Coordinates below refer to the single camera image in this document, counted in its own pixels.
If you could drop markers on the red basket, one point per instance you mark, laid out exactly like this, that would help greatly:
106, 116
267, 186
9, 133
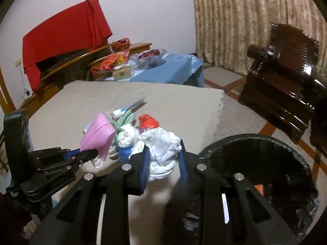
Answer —
120, 44

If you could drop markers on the dark wooden armchair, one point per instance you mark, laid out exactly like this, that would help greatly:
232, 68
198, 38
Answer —
281, 81

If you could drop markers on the clear plastic bag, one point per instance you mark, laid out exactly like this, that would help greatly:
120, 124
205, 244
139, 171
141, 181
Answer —
150, 56

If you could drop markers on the orange foam net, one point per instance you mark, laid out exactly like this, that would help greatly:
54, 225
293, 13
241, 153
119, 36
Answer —
148, 122

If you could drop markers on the white plastic bag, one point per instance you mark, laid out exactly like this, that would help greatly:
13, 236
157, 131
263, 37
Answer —
158, 143

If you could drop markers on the white crumpled tissue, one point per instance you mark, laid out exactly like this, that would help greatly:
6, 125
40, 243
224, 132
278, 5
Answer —
126, 134

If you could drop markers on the cardboard tissue box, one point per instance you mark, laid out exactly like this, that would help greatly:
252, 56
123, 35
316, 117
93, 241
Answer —
122, 74

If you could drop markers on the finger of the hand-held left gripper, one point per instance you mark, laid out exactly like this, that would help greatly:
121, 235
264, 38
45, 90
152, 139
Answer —
76, 159
51, 153

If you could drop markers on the blue tube with white cap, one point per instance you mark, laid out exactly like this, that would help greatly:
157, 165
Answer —
136, 103

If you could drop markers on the red snack packet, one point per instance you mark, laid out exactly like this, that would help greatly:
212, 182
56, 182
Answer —
109, 61

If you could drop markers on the red cloth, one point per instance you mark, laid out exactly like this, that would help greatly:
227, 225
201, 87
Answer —
63, 30

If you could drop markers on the curved wooden frame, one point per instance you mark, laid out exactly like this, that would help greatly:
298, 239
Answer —
5, 94

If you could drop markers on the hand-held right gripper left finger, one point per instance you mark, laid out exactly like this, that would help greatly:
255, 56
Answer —
145, 169

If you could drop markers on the pale green foam net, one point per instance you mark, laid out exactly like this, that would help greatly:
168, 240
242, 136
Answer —
125, 120

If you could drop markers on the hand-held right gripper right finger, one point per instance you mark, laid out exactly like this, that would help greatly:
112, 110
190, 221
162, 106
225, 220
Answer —
182, 169

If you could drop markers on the black trash bin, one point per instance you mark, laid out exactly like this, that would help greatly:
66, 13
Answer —
268, 163

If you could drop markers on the blue plastic object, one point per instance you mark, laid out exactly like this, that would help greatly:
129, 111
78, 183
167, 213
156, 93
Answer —
124, 155

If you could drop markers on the white wall socket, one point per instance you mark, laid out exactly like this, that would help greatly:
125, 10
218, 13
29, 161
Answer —
18, 63

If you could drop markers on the orange plastic scrap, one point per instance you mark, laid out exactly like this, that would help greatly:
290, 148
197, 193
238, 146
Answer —
259, 190

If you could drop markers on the black television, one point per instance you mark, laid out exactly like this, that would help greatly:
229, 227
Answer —
58, 58

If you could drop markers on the pink face mask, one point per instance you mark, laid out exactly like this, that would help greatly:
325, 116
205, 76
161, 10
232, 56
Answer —
97, 132

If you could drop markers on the blue tablecloth side table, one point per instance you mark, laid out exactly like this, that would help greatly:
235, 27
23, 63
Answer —
176, 69

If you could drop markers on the beige patterned curtain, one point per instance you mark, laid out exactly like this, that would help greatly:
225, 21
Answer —
242, 17

